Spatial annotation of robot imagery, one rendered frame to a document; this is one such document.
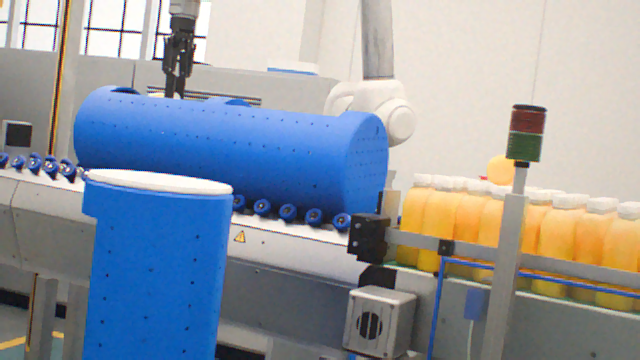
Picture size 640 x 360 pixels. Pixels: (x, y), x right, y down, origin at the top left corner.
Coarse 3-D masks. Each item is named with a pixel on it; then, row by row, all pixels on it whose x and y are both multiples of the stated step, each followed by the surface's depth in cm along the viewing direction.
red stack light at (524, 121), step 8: (512, 112) 131; (520, 112) 129; (528, 112) 128; (536, 112) 128; (512, 120) 130; (520, 120) 129; (528, 120) 128; (536, 120) 128; (544, 120) 129; (512, 128) 130; (520, 128) 129; (528, 128) 128; (536, 128) 128; (544, 128) 130
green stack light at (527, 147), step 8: (512, 136) 130; (520, 136) 129; (528, 136) 128; (536, 136) 128; (512, 144) 130; (520, 144) 129; (528, 144) 128; (536, 144) 129; (512, 152) 130; (520, 152) 129; (528, 152) 128; (536, 152) 129; (520, 160) 129; (528, 160) 128; (536, 160) 129
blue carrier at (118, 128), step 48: (96, 96) 213; (144, 96) 207; (96, 144) 207; (144, 144) 199; (192, 144) 192; (240, 144) 185; (288, 144) 179; (336, 144) 174; (384, 144) 192; (240, 192) 190; (288, 192) 181; (336, 192) 174
